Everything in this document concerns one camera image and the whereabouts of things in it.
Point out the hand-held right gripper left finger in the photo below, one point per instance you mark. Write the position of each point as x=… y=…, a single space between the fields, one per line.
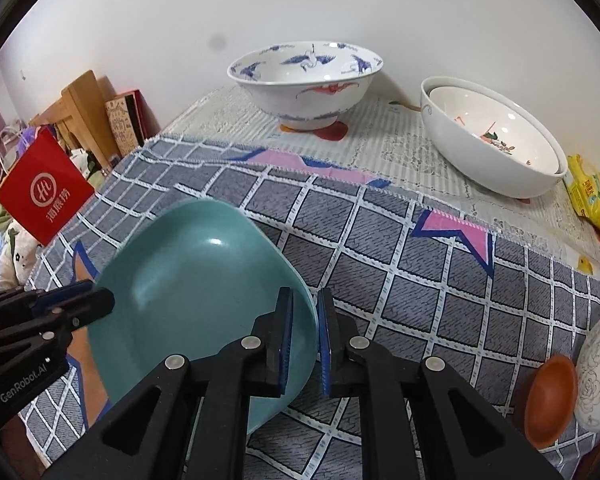
x=286 y=345

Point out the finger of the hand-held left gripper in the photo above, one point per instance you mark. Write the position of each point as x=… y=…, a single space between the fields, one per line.
x=55 y=297
x=87 y=306

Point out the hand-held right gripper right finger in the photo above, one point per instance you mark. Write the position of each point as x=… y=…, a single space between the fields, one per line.
x=325 y=347

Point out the teal plate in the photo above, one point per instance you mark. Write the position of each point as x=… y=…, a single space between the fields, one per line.
x=195 y=280

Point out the printed bedding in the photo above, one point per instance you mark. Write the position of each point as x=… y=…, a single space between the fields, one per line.
x=2 y=250

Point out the grey checked cloth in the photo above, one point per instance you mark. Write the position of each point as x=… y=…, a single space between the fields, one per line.
x=380 y=270

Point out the red paper bag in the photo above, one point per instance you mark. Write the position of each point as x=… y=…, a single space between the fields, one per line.
x=45 y=190

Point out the purple plastic bag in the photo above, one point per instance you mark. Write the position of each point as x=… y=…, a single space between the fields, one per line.
x=30 y=136

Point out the brown cardboard box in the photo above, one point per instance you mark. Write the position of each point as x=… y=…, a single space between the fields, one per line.
x=122 y=127

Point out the wooden chair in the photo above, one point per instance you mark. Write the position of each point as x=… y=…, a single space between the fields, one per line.
x=82 y=105

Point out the red box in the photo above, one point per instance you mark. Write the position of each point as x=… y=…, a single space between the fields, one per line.
x=145 y=115

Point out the white lace tablecloth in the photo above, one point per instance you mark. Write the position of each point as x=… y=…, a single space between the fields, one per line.
x=390 y=150

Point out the small brown dish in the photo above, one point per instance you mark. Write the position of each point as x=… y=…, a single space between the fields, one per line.
x=550 y=402

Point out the large white bowl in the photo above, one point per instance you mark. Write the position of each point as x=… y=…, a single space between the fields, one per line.
x=480 y=165

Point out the blue crane print bowl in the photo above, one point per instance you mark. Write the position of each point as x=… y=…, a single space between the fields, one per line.
x=305 y=90

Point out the white bowl with orange print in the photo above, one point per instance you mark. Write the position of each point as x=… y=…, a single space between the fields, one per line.
x=485 y=115

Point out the yellow snack packet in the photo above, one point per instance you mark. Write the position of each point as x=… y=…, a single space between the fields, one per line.
x=592 y=195

